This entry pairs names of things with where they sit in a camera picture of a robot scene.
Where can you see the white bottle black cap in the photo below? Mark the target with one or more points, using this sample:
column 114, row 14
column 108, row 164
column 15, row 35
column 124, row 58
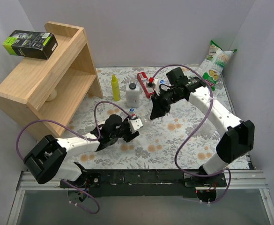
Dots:
column 132, row 95

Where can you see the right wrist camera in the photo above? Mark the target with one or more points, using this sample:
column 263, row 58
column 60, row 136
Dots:
column 152, row 83

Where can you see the floral table mat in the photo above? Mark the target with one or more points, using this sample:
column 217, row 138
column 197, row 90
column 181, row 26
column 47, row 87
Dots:
column 166, row 144

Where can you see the red toothpaste box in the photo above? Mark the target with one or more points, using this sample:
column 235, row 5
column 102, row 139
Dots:
column 143, row 80

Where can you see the black green box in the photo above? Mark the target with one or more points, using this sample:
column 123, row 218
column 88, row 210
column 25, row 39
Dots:
column 37, row 45

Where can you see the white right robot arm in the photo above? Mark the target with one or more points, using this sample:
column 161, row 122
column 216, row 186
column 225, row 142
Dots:
column 237, row 135

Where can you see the cream object under shelf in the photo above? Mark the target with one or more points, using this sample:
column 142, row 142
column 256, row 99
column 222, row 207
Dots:
column 52, row 96

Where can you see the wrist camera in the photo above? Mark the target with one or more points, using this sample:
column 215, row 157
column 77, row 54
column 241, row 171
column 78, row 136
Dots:
column 135, row 123
column 152, row 83

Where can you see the clear plastic bottle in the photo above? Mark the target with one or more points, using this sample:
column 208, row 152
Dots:
column 146, row 122
column 163, row 87
column 207, row 130

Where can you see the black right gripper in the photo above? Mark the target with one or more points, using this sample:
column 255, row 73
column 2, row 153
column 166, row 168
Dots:
column 159, row 101

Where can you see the yellow squeeze bottle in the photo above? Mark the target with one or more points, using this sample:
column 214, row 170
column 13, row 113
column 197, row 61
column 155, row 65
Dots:
column 115, row 88

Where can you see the green chips bag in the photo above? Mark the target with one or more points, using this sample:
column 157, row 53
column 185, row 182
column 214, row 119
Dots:
column 212, row 66

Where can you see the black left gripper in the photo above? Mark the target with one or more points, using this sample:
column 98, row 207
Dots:
column 128, row 133

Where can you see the wooden shelf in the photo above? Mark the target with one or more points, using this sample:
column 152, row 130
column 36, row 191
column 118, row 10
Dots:
column 70, row 70

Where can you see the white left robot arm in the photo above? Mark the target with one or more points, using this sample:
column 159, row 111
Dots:
column 49, row 158

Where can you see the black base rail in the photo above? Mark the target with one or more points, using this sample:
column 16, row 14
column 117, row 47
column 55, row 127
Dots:
column 144, row 182

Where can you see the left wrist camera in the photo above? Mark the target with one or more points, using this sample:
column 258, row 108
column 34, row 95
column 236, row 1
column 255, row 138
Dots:
column 135, row 123

